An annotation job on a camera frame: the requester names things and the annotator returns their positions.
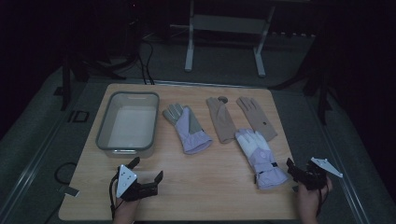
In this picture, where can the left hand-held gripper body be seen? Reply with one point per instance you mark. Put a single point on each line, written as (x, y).
(126, 182)

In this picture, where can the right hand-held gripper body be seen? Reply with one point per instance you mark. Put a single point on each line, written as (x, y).
(314, 177)

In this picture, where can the white and purple ski glove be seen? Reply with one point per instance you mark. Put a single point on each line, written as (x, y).
(261, 155)

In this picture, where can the grey plastic bin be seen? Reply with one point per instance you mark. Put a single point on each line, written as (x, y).
(130, 124)

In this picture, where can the purple glove with grey palm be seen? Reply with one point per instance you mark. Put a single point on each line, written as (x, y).
(190, 137)

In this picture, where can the person's right hand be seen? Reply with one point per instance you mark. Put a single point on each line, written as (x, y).
(309, 202)

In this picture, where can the person's left hand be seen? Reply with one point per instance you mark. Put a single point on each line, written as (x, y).
(126, 208)

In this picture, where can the grey tape piece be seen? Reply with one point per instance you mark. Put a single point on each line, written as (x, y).
(69, 191)
(295, 188)

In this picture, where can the beige glove with dark button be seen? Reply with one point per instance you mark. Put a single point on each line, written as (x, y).
(258, 119)

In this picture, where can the dark stand legs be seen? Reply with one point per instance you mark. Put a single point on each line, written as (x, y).
(322, 99)

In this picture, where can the round table grommet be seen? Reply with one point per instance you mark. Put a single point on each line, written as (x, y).
(223, 99)

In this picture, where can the black tripod stand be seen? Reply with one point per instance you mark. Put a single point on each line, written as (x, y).
(102, 67)

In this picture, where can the white metal stand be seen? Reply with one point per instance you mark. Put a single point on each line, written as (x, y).
(225, 24)

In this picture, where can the black square frame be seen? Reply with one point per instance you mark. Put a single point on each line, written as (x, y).
(70, 116)

